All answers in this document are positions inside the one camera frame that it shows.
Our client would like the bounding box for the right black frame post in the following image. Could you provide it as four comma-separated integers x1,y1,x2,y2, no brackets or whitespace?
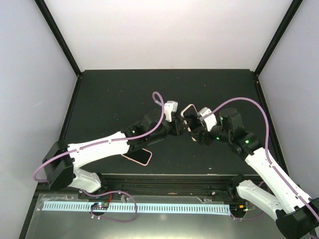
254,0,303,77

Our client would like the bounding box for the light blue slotted cable duct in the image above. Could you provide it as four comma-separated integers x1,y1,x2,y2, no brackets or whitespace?
42,201,231,216

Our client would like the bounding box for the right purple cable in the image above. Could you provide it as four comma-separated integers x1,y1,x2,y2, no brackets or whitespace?
206,97,319,239

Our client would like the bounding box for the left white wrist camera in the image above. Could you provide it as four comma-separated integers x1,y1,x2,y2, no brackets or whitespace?
164,101,178,122

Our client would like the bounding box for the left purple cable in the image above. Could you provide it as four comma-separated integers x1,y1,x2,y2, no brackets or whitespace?
33,92,165,182

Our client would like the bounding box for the left small circuit board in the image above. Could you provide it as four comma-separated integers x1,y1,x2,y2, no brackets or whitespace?
91,202,109,210

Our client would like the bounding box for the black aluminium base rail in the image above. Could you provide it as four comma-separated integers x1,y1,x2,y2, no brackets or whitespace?
37,174,300,200

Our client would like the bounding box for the phone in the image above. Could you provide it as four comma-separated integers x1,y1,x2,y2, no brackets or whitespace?
180,104,201,126
121,148,153,166

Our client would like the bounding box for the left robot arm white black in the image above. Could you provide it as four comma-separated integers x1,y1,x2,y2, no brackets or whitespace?
42,110,187,199

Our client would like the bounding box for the black frame post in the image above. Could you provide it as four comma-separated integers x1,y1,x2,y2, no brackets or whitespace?
34,0,82,77
254,0,303,77

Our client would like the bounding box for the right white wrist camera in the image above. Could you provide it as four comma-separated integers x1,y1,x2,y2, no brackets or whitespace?
197,107,217,131

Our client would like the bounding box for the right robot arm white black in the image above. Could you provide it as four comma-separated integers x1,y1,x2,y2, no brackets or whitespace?
186,108,319,239

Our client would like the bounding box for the left black frame post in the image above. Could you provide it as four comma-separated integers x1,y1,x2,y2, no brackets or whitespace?
34,0,82,77

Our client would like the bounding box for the phone in pink case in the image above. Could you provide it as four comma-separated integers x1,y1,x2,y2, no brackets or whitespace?
121,148,153,166

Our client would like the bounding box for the right small circuit board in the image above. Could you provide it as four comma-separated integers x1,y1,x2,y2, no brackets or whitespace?
229,204,249,212

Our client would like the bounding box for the small circuit board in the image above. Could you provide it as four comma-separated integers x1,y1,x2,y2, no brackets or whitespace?
91,202,109,210
229,204,249,212

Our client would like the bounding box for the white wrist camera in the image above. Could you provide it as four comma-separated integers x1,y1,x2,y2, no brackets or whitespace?
164,101,178,122
197,107,217,131

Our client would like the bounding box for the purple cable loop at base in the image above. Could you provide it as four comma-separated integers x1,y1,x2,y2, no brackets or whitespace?
82,189,140,223

